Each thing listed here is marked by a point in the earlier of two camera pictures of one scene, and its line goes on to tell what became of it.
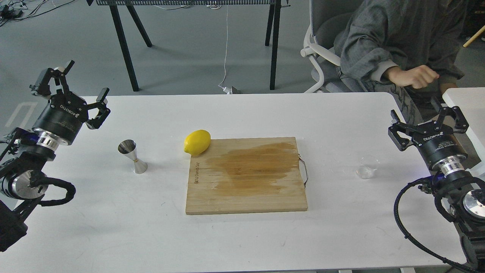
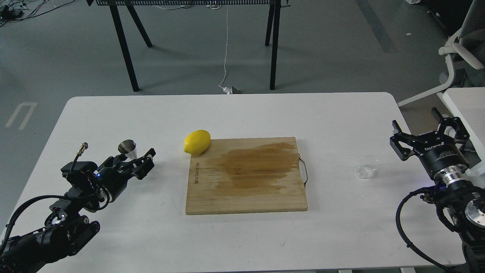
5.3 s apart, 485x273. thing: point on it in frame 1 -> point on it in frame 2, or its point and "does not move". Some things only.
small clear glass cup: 369,165 does not move
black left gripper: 62,116 -> 108,184
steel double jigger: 128,147 does not move
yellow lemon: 197,141 does not move
